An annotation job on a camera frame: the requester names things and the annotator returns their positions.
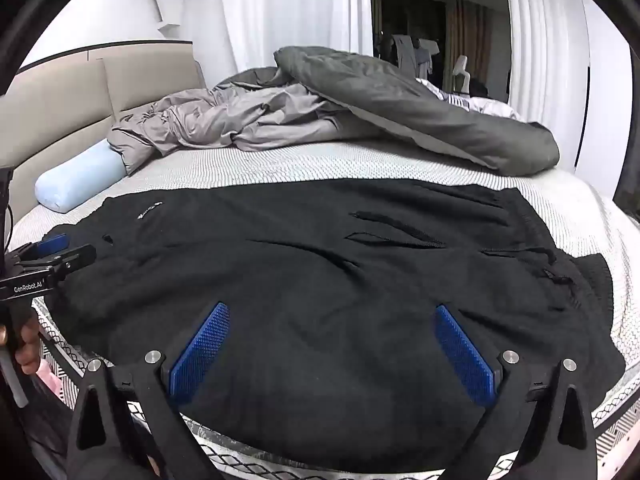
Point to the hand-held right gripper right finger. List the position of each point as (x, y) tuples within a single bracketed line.
[(465, 355)]

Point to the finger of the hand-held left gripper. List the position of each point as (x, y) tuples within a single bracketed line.
[(75, 258), (50, 246)]

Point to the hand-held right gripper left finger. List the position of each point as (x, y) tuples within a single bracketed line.
[(200, 355)]

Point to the black pants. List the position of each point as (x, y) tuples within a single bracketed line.
[(300, 310)]

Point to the person's left hand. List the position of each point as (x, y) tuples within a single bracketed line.
[(29, 345)]

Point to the light blue bolster pillow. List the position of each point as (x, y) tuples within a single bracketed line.
[(75, 180)]

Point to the pink cloth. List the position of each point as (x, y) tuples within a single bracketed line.
[(50, 380)]

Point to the beige padded headboard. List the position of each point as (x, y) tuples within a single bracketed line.
[(60, 110)]

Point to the light grey crumpled blanket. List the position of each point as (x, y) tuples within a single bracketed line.
[(225, 120)]

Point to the bed with striped white mattress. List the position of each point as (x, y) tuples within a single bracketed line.
[(300, 165)]

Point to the white crumpled sheet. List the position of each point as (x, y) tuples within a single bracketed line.
[(480, 106)]

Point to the dark grey duvet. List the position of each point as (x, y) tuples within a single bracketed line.
[(400, 105)]

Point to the white chair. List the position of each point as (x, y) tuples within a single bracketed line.
[(461, 72)]

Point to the grey hanging clothes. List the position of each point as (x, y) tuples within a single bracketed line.
[(407, 55)]

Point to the brown curtain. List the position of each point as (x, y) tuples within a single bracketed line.
[(465, 40)]

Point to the white curtain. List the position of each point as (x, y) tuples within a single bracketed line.
[(290, 10), (540, 35)]

